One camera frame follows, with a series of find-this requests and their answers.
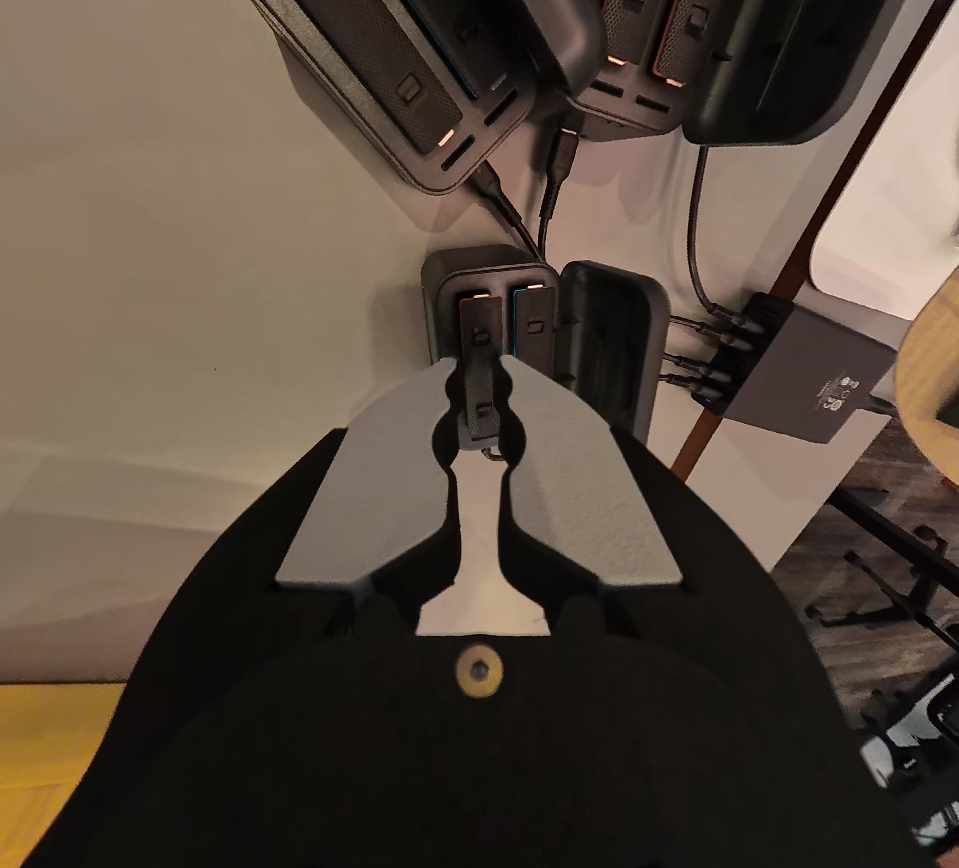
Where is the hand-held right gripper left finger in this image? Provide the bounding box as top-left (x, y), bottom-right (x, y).
top-left (276, 356), bottom-right (461, 595)

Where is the black charging cable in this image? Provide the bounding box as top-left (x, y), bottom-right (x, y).
top-left (654, 344), bottom-right (735, 409)
top-left (465, 161), bottom-right (543, 264)
top-left (687, 145), bottom-right (768, 337)
top-left (535, 124), bottom-right (582, 264)

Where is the black battery blue stripe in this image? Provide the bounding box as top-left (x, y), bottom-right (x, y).
top-left (510, 281), bottom-right (558, 378)
top-left (240, 0), bottom-right (451, 153)

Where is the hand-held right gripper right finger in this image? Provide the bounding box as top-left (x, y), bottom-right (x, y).
top-left (504, 355), bottom-right (686, 595)

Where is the yellow plastic bin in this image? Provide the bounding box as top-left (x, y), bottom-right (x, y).
top-left (0, 641), bottom-right (151, 868)

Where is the black charging hub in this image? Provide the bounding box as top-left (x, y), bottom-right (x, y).
top-left (717, 290), bottom-right (905, 446)

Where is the wooden instruction board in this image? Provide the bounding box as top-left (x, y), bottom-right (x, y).
top-left (897, 307), bottom-right (959, 487)

